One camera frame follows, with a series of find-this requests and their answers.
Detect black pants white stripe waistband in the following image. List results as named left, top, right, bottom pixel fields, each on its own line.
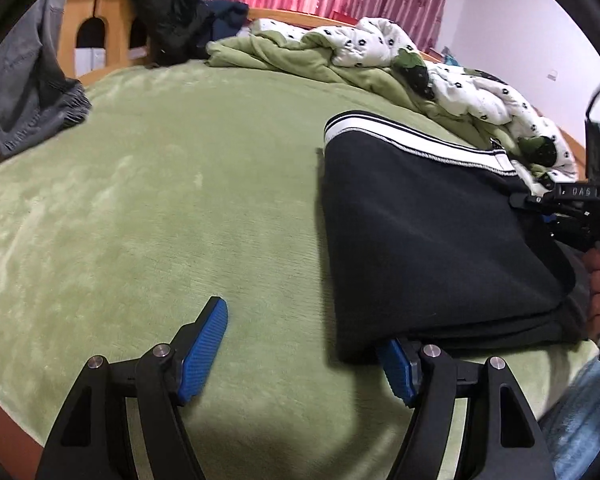
left=322, top=110, right=588, bottom=365

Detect right light blue sleeve forearm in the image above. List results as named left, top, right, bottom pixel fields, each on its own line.
left=539, top=358, right=600, bottom=479

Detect green plush blanket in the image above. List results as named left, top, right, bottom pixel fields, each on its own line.
left=206, top=32, right=521, bottom=157

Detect green plush bed sheet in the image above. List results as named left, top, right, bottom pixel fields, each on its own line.
left=0, top=58, right=600, bottom=480

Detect grey jeans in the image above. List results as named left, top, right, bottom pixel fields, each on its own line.
left=0, top=0, right=91, bottom=159

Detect dark blue garment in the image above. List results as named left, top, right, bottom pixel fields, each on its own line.
left=207, top=0, right=249, bottom=41

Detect black jacket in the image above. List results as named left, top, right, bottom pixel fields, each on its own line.
left=132, top=0, right=215, bottom=65

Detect wooden bed frame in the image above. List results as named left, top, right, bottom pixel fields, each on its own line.
left=0, top=0, right=589, bottom=480

